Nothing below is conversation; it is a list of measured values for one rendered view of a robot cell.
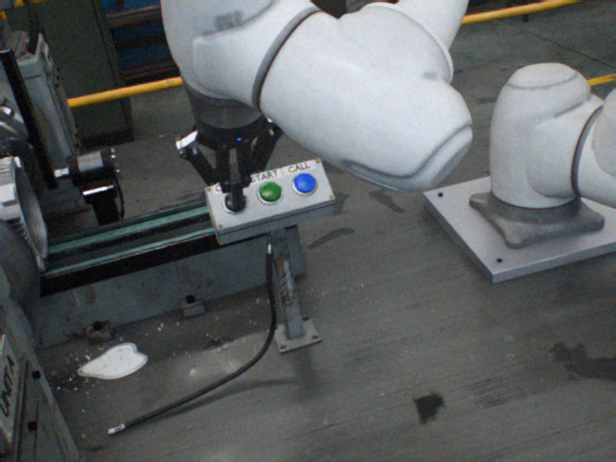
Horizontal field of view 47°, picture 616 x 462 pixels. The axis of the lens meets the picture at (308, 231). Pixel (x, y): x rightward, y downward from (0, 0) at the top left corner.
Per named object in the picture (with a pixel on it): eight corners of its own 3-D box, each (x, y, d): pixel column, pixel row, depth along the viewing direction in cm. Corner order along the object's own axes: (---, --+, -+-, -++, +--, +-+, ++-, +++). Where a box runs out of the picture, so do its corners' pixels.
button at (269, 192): (263, 208, 97) (263, 203, 95) (257, 190, 98) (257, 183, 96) (283, 203, 97) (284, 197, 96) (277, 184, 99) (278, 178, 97)
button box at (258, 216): (218, 246, 98) (216, 231, 94) (205, 203, 101) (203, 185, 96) (334, 214, 102) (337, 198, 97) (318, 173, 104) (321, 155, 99)
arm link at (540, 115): (519, 158, 135) (522, 46, 123) (611, 181, 123) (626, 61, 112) (470, 193, 126) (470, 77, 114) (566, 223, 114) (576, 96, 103)
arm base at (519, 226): (543, 172, 140) (544, 147, 138) (608, 226, 122) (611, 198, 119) (457, 192, 138) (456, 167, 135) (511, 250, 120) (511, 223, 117)
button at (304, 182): (297, 199, 98) (298, 193, 96) (291, 181, 99) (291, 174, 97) (317, 193, 98) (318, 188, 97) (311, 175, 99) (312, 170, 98)
